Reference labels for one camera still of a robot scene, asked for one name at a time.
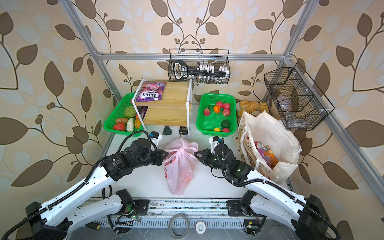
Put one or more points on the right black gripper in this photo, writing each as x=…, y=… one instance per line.
x=206, y=153

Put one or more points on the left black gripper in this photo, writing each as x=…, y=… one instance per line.
x=160, y=157

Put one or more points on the pink plastic grocery bag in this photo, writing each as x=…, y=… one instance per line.
x=180, y=165

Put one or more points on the green fruit basket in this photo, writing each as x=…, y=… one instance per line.
x=206, y=124

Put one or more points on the cream canvas tote bag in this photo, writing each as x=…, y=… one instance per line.
x=268, y=131

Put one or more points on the orange Fox's candy bag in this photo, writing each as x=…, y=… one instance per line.
x=269, y=157

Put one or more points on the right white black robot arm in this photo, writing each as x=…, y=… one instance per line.
x=307, y=217

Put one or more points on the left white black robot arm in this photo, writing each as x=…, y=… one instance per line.
x=58, y=217

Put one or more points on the black tape measure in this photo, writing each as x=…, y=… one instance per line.
x=183, y=130

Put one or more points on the red strawberry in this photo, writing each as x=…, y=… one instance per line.
x=119, y=127

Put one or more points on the left green vegetable basket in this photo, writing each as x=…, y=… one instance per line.
x=118, y=112

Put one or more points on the green avocado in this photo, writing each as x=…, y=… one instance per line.
x=225, y=124

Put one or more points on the green cabbage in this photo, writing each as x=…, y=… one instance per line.
x=130, y=112

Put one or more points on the small orange tangerine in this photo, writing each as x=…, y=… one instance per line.
x=217, y=109

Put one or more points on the white wooden two-tier shelf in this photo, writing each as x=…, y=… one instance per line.
x=174, y=109

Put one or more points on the purple Fox's candy bag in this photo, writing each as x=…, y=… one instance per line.
x=151, y=91

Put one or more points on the grey tape roll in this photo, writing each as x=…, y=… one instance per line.
x=179, y=226

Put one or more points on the white bread tray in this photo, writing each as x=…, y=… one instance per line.
x=254, y=108

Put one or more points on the black barcode scanner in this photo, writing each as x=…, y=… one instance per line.
x=180, y=70

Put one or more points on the black handle screwdriver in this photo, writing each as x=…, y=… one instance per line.
x=93, y=225

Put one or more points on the black wire basket rear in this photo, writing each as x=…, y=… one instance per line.
x=205, y=66

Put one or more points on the black wire basket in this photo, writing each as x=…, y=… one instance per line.
x=205, y=66
x=300, y=101

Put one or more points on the black wire basket right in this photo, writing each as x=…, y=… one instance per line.
x=300, y=101

